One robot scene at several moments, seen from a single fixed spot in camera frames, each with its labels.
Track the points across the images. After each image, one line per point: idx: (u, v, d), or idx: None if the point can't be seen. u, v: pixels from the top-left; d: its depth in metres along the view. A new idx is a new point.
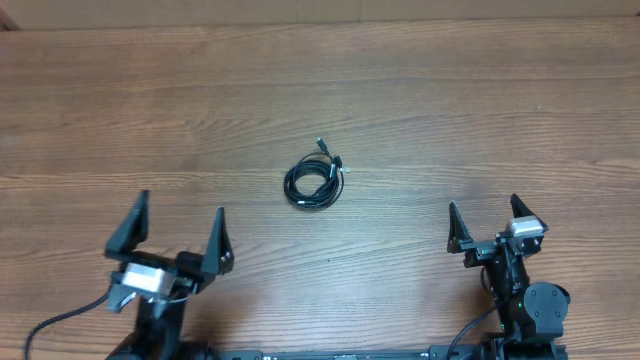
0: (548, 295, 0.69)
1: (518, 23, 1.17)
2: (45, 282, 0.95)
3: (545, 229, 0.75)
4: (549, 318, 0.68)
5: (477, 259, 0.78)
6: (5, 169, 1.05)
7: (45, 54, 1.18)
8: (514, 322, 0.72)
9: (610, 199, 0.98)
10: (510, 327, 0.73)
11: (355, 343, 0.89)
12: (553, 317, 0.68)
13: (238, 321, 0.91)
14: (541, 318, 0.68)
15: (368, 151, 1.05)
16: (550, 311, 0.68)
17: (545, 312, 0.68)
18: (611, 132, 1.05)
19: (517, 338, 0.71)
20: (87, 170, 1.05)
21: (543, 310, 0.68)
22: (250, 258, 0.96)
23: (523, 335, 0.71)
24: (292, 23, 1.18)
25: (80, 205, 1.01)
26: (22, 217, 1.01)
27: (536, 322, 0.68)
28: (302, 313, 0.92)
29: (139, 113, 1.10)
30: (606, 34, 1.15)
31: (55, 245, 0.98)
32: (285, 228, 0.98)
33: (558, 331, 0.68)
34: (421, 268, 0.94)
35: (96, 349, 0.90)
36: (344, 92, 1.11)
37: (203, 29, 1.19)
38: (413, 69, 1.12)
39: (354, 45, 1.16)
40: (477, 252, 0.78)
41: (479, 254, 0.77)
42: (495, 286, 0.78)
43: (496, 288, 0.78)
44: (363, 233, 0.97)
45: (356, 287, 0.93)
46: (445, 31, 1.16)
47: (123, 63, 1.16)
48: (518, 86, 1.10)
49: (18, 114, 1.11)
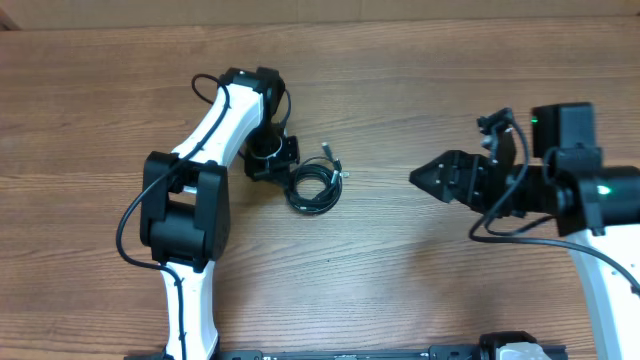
0: (576, 117, 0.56)
1: (518, 23, 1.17)
2: (45, 283, 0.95)
3: (505, 113, 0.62)
4: (570, 139, 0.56)
5: (466, 177, 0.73)
6: (5, 169, 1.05)
7: (45, 53, 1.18)
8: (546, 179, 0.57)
9: None
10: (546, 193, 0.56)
11: (355, 343, 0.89)
12: (587, 156, 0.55)
13: (238, 321, 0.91)
14: (564, 157, 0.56)
15: (368, 151, 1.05)
16: (582, 131, 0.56)
17: (584, 136, 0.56)
18: (610, 132, 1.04)
19: (559, 201, 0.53)
20: (86, 170, 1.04)
21: (567, 127, 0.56)
22: (250, 257, 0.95)
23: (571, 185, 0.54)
24: (292, 24, 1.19)
25: (79, 206, 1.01)
26: (22, 217, 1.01)
27: (563, 156, 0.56)
28: (302, 313, 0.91)
29: (139, 112, 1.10)
30: (606, 33, 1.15)
31: (55, 246, 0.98)
32: (284, 228, 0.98)
33: (596, 160, 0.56)
34: (421, 267, 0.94)
35: (97, 349, 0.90)
36: (344, 92, 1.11)
37: (203, 29, 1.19)
38: (413, 69, 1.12)
39: (354, 45, 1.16)
40: (473, 160, 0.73)
41: (470, 166, 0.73)
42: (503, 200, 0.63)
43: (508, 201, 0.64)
44: (363, 234, 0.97)
45: (355, 288, 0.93)
46: (445, 30, 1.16)
47: (123, 63, 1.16)
48: (518, 86, 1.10)
49: (18, 114, 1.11)
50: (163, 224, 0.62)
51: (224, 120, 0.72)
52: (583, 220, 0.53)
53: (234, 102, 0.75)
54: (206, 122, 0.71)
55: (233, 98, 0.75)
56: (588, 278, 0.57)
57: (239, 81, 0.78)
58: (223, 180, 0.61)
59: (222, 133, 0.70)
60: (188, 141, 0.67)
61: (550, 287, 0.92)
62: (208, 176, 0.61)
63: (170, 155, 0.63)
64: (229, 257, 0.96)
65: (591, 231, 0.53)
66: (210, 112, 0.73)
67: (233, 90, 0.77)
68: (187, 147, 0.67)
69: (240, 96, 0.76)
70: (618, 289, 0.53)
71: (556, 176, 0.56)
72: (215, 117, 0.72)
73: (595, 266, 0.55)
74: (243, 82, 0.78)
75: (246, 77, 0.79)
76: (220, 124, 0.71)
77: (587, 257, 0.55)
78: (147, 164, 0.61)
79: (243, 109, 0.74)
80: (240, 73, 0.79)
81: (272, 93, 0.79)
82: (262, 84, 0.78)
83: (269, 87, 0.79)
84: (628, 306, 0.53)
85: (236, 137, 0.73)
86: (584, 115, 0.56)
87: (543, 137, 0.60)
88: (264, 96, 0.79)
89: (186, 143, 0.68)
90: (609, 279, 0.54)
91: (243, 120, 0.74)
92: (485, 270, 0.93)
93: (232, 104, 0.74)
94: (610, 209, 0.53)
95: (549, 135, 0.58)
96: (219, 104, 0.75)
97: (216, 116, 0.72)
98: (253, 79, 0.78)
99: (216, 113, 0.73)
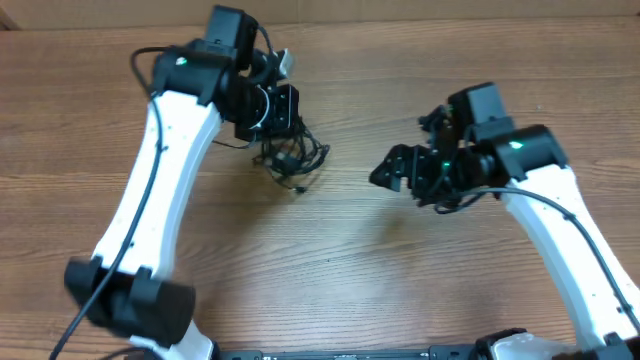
0: (483, 96, 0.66)
1: (518, 23, 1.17)
2: (45, 283, 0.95)
3: (441, 109, 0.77)
4: (482, 114, 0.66)
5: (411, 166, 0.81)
6: (5, 169, 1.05)
7: (45, 53, 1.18)
8: (469, 150, 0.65)
9: (609, 199, 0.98)
10: (472, 164, 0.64)
11: (355, 343, 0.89)
12: (499, 126, 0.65)
13: (239, 321, 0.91)
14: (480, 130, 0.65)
15: (368, 151, 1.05)
16: (489, 106, 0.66)
17: (492, 109, 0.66)
18: (610, 132, 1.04)
19: (483, 166, 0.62)
20: (86, 170, 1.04)
21: (476, 106, 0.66)
22: (250, 258, 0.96)
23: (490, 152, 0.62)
24: (293, 24, 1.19)
25: (80, 205, 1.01)
26: (22, 217, 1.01)
27: (479, 130, 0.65)
28: (302, 313, 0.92)
29: (139, 112, 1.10)
30: (606, 33, 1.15)
31: (56, 246, 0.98)
32: (284, 228, 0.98)
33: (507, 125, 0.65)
34: (421, 268, 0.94)
35: (97, 349, 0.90)
36: (344, 92, 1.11)
37: (203, 29, 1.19)
38: (413, 69, 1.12)
39: (354, 45, 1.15)
40: (413, 150, 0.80)
41: (412, 155, 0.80)
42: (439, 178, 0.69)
43: (447, 180, 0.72)
44: (363, 234, 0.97)
45: (355, 288, 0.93)
46: (445, 31, 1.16)
47: (123, 63, 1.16)
48: (518, 87, 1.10)
49: (18, 113, 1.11)
50: (112, 328, 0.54)
51: (159, 177, 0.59)
52: (507, 177, 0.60)
53: (170, 136, 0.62)
54: (139, 177, 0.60)
55: (168, 128, 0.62)
56: (530, 228, 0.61)
57: (182, 76, 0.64)
58: (160, 290, 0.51)
59: (157, 198, 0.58)
60: (116, 230, 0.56)
61: (550, 288, 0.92)
62: (142, 293, 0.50)
63: (91, 266, 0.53)
64: (229, 257, 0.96)
65: (516, 180, 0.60)
66: (144, 158, 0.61)
67: (166, 113, 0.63)
68: (114, 242, 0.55)
69: (178, 126, 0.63)
70: (553, 220, 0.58)
71: (477, 147, 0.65)
72: (149, 169, 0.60)
73: (526, 204, 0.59)
74: (187, 77, 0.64)
75: (188, 64, 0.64)
76: (155, 180, 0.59)
77: (517, 199, 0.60)
78: (67, 281, 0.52)
79: (183, 149, 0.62)
80: (178, 62, 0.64)
81: (230, 77, 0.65)
82: (212, 75, 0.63)
83: (223, 73, 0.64)
84: (568, 238, 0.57)
85: (182, 183, 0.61)
86: (486, 92, 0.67)
87: (461, 119, 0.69)
88: (218, 84, 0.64)
89: (111, 234, 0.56)
90: (542, 213, 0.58)
91: (185, 159, 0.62)
92: (485, 271, 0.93)
93: (166, 143, 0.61)
94: (526, 162, 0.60)
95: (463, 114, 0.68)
96: (150, 147, 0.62)
97: (149, 167, 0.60)
98: (195, 72, 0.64)
99: (151, 162, 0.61)
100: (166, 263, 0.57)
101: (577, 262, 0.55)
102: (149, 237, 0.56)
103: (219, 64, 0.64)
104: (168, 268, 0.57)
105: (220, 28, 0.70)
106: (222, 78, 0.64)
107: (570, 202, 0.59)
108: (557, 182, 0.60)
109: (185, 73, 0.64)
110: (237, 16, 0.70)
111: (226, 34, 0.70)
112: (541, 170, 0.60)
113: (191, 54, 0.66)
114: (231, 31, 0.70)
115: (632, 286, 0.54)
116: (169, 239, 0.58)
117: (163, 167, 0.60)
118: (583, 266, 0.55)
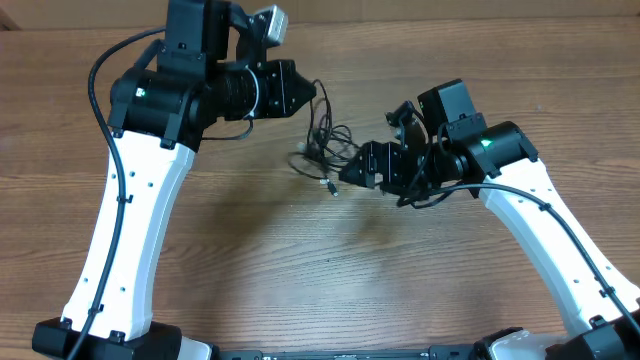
0: (453, 95, 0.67)
1: (519, 23, 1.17)
2: (45, 283, 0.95)
3: (407, 105, 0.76)
4: (453, 113, 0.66)
5: (384, 163, 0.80)
6: (5, 169, 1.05)
7: (44, 53, 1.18)
8: (444, 152, 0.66)
9: (609, 199, 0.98)
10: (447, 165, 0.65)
11: (355, 343, 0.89)
12: (470, 123, 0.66)
13: (239, 321, 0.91)
14: (454, 130, 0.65)
15: None
16: (460, 106, 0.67)
17: (462, 108, 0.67)
18: (611, 131, 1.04)
19: (457, 167, 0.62)
20: (86, 170, 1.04)
21: (447, 105, 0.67)
22: (250, 258, 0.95)
23: (463, 152, 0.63)
24: (292, 23, 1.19)
25: (80, 205, 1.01)
26: (22, 217, 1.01)
27: (452, 129, 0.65)
28: (302, 313, 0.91)
29: None
30: (607, 33, 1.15)
31: (56, 246, 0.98)
32: (284, 228, 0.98)
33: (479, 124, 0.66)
34: (421, 268, 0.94)
35: None
36: (344, 92, 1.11)
37: None
38: (414, 69, 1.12)
39: (354, 45, 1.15)
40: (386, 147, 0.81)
41: (386, 152, 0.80)
42: (418, 174, 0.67)
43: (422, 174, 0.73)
44: (362, 234, 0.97)
45: (355, 288, 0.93)
46: (445, 30, 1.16)
47: (123, 62, 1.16)
48: (518, 87, 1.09)
49: (18, 113, 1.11)
50: None
51: (125, 228, 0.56)
52: (479, 173, 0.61)
53: (134, 183, 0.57)
54: (104, 229, 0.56)
55: (130, 174, 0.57)
56: (509, 220, 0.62)
57: (142, 111, 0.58)
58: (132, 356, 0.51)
59: (124, 254, 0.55)
60: (84, 291, 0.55)
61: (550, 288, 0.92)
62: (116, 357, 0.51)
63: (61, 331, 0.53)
64: (229, 257, 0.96)
65: (489, 176, 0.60)
66: (107, 207, 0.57)
67: (126, 156, 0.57)
68: (83, 303, 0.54)
69: (142, 168, 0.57)
70: (530, 213, 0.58)
71: (451, 147, 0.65)
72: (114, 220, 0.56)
73: (505, 200, 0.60)
74: (148, 112, 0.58)
75: (148, 95, 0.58)
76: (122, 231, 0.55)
77: (493, 194, 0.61)
78: (34, 346, 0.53)
79: (148, 199, 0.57)
80: (137, 94, 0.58)
81: (199, 104, 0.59)
82: (178, 103, 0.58)
83: (189, 101, 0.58)
84: (547, 228, 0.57)
85: (153, 230, 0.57)
86: (457, 92, 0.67)
87: (433, 118, 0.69)
88: (187, 113, 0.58)
89: (81, 293, 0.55)
90: (520, 207, 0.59)
91: (154, 205, 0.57)
92: (485, 270, 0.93)
93: (130, 191, 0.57)
94: (498, 158, 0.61)
95: (436, 114, 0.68)
96: (114, 196, 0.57)
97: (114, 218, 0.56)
98: (158, 105, 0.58)
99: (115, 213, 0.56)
100: (142, 320, 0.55)
101: (562, 256, 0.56)
102: (119, 299, 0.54)
103: (182, 93, 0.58)
104: (148, 321, 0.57)
105: (182, 24, 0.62)
106: (189, 106, 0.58)
107: (544, 192, 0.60)
108: (529, 173, 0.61)
109: (147, 109, 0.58)
110: (200, 8, 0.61)
111: (189, 33, 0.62)
112: (513, 165, 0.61)
113: (151, 78, 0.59)
114: (193, 31, 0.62)
115: (611, 270, 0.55)
116: (144, 293, 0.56)
117: (129, 218, 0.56)
118: (567, 260, 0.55)
